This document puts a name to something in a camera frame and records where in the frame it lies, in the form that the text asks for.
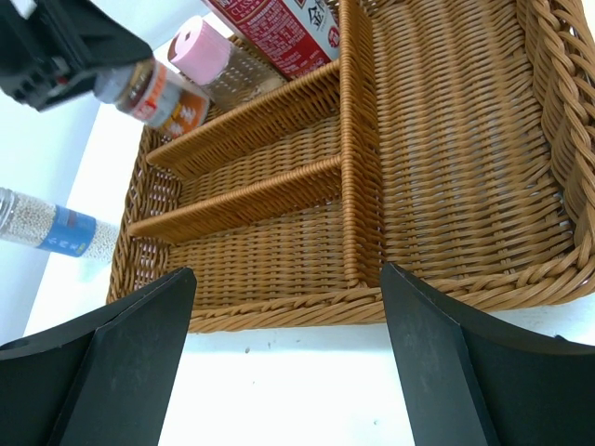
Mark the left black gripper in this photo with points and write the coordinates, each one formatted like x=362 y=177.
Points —
x=51 y=56

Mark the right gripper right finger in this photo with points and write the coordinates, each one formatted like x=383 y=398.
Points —
x=469 y=378

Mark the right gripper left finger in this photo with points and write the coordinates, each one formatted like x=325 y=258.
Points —
x=104 y=378

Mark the white-lid dark jam jar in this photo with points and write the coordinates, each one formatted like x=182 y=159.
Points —
x=153 y=94

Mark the pink-cap spice jar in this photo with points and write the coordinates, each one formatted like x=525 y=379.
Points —
x=228 y=74

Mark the silver-cap blue-label jar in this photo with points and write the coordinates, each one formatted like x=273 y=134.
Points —
x=33 y=222

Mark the tall red-label glass bottle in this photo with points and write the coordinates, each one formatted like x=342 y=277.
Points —
x=296 y=36

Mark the brown wicker divided tray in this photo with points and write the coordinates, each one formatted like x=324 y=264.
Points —
x=454 y=139

